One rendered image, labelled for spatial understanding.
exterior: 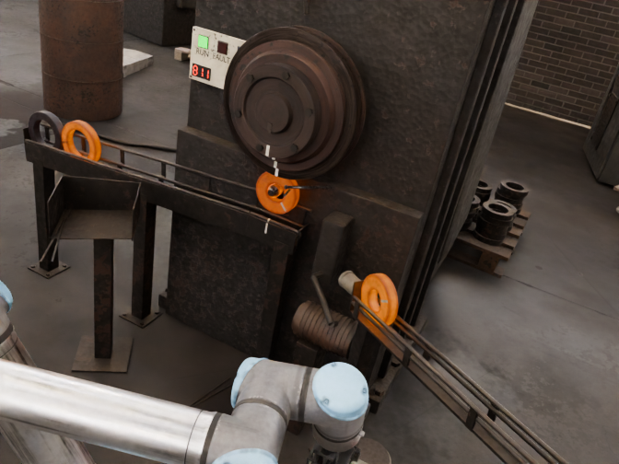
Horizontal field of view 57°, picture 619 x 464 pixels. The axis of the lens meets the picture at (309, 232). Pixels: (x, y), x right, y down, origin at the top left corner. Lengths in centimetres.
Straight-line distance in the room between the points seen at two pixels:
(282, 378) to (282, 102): 96
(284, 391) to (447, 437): 150
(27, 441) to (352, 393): 65
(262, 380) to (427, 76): 112
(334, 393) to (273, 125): 99
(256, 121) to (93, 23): 283
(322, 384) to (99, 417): 34
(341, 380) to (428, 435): 144
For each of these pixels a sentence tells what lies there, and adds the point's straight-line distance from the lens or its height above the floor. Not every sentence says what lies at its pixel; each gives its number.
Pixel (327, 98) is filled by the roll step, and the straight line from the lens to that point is 169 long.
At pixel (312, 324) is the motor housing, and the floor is 50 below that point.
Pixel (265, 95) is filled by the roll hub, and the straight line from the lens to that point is 172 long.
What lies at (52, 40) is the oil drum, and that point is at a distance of 459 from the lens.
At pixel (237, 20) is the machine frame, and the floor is 130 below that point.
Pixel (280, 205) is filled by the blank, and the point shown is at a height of 77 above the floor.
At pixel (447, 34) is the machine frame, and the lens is 175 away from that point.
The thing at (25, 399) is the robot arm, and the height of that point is 96.
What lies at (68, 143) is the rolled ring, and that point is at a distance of 253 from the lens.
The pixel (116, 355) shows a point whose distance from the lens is 242.
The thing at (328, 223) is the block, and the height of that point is 79.
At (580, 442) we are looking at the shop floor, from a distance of 268.
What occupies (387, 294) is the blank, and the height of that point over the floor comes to 76.
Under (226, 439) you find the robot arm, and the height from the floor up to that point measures 97.
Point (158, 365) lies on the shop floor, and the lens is 239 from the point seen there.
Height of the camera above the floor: 164
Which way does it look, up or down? 29 degrees down
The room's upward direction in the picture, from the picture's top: 12 degrees clockwise
